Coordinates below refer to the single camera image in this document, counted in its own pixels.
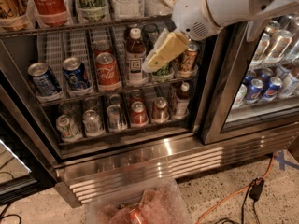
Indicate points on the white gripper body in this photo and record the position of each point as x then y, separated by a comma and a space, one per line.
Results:
193, 12

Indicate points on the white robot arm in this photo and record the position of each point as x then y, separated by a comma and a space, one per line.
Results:
200, 19

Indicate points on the green can middle shelf front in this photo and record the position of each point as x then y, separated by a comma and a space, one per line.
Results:
163, 73

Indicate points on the orange can front right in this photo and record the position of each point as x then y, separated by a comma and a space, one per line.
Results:
188, 57

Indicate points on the clear water bottle top shelf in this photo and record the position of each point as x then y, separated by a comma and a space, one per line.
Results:
127, 9

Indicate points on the red can behind Coca-Cola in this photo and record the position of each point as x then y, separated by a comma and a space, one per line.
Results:
102, 46

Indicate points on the red Coca-Cola can middle shelf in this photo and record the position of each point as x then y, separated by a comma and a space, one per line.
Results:
108, 75

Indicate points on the red coca-cola can shelf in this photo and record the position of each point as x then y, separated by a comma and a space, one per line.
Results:
51, 13
108, 75

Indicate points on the red can bottom shelf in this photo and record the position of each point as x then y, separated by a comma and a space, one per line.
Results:
138, 113

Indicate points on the silver can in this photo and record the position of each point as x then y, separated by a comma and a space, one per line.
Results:
92, 123
115, 119

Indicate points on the white can right fridge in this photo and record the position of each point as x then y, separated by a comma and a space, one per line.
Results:
239, 99

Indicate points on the glass fridge door right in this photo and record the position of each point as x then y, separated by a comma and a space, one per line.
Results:
224, 121

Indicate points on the blue Pepsi can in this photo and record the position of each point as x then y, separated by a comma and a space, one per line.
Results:
253, 90

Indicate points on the stainless steel fridge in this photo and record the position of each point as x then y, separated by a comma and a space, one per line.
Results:
38, 158

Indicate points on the red Coca-Cola can top shelf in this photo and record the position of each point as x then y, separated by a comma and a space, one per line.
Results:
51, 13

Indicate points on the blue can far left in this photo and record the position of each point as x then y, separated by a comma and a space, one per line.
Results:
44, 79

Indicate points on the white green can bottom left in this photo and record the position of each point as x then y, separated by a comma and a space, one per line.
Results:
68, 129

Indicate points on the brown striped can top shelf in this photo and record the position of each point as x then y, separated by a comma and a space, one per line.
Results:
16, 15

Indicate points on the brown tea bottle white label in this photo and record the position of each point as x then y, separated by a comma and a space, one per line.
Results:
135, 53

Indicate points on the small bottle bottom right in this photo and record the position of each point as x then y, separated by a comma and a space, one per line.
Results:
180, 100

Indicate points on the clear plastic bin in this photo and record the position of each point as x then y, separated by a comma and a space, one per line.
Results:
159, 201

